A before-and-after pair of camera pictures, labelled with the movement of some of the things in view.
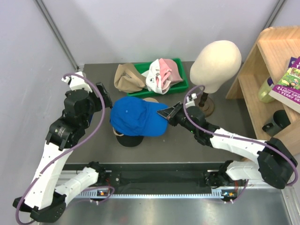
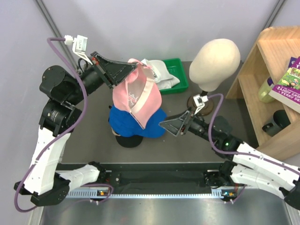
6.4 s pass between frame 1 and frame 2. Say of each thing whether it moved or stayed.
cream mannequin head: stayed
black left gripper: moved
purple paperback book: stayed
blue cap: stayed
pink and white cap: moved
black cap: stayed
